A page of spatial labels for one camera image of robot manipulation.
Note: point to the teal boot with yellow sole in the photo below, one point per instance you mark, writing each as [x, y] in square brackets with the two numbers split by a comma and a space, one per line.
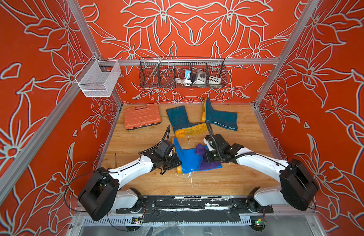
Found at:
[181, 125]

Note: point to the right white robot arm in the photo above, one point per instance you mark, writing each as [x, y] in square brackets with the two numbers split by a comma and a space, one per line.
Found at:
[296, 186]

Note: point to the purple cloth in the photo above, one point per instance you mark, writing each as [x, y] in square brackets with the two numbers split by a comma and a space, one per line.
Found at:
[206, 164]

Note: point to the white cube with dots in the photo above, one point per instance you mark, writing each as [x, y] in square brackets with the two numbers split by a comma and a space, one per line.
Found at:
[214, 81]

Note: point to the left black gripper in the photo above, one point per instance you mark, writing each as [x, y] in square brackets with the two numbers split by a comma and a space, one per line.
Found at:
[175, 163]

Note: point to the white mesh wall basket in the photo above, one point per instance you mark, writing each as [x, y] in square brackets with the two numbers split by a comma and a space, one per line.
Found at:
[94, 82]

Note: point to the blue white small box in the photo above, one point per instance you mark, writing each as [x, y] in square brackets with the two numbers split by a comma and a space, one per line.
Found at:
[187, 74]

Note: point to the teal boot near back wall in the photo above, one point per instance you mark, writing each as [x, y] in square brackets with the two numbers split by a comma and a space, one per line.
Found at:
[227, 120]

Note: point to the white grey device in basket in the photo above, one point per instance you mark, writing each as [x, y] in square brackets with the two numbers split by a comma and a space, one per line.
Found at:
[200, 78]

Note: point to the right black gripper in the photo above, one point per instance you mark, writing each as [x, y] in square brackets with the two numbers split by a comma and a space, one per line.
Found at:
[206, 156]

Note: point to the orange plastic tool case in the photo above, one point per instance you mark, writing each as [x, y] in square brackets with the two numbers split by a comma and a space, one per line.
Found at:
[143, 116]

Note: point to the bright blue rubber boot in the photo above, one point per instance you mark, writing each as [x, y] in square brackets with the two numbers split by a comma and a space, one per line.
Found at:
[190, 160]

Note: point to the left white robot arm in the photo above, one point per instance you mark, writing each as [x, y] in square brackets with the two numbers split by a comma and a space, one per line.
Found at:
[102, 192]

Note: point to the black wire wall basket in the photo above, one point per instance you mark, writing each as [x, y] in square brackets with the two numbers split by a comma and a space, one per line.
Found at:
[169, 71]

